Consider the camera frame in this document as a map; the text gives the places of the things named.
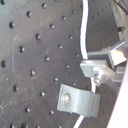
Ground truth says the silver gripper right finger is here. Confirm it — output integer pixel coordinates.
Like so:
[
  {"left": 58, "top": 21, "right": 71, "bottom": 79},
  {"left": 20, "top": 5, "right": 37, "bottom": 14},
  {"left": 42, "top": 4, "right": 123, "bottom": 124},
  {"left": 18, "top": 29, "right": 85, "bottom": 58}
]
[{"left": 107, "top": 39, "right": 128, "bottom": 84}]

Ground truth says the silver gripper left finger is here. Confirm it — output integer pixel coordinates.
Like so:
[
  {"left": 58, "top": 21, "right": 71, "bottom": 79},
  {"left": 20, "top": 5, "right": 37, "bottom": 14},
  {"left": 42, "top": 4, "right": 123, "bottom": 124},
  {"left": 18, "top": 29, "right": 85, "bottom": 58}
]
[{"left": 80, "top": 50, "right": 113, "bottom": 86}]

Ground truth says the white cable with blue band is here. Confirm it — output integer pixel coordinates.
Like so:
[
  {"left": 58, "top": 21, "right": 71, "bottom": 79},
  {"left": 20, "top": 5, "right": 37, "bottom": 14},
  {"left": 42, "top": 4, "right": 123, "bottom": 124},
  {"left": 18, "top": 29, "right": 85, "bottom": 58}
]
[{"left": 73, "top": 0, "right": 96, "bottom": 128}]

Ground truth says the middle metal cable clip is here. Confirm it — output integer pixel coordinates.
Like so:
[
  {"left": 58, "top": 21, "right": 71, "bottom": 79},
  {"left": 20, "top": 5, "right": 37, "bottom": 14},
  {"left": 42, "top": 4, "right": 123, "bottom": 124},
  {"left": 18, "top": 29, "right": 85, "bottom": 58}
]
[{"left": 57, "top": 84, "right": 100, "bottom": 118}]

